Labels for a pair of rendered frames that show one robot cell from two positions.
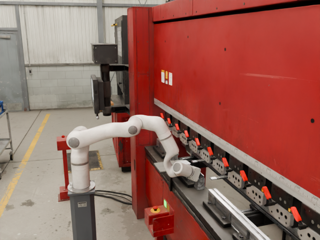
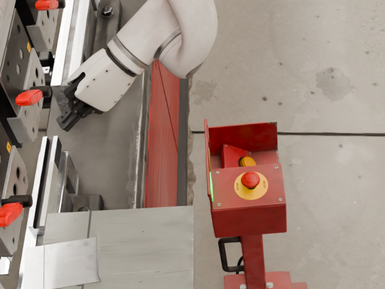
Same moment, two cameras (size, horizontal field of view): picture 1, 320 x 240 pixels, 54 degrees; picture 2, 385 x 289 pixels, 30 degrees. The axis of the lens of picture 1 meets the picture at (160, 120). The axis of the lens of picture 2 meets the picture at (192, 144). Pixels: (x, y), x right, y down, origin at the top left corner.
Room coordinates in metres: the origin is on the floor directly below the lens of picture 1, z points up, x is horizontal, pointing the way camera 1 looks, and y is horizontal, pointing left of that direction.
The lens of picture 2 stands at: (2.89, 0.32, 2.06)
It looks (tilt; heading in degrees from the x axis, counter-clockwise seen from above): 52 degrees down; 207
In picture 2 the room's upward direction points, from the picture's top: 11 degrees counter-clockwise
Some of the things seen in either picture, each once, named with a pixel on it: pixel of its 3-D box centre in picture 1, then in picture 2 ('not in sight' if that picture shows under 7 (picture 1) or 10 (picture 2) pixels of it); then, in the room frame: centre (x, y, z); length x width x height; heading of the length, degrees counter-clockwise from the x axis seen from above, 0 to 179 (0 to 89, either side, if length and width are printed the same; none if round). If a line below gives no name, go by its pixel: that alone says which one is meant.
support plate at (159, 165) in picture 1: (172, 165); (117, 256); (2.41, -0.10, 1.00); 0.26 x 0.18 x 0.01; 108
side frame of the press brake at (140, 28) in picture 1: (169, 116); not in sight; (3.44, -0.10, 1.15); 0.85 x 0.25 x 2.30; 108
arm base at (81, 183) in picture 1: (80, 175); not in sight; (2.02, 0.55, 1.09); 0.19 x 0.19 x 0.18
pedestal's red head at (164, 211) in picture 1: (158, 216); (245, 175); (2.04, 0.01, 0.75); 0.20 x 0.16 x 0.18; 20
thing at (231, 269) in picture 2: not in sight; (231, 254); (2.06, -0.04, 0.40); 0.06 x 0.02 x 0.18; 110
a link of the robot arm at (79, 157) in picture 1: (80, 144); not in sight; (2.06, 0.55, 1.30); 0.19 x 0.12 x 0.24; 179
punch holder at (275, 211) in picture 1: (287, 204); not in sight; (1.34, -0.60, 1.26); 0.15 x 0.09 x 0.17; 18
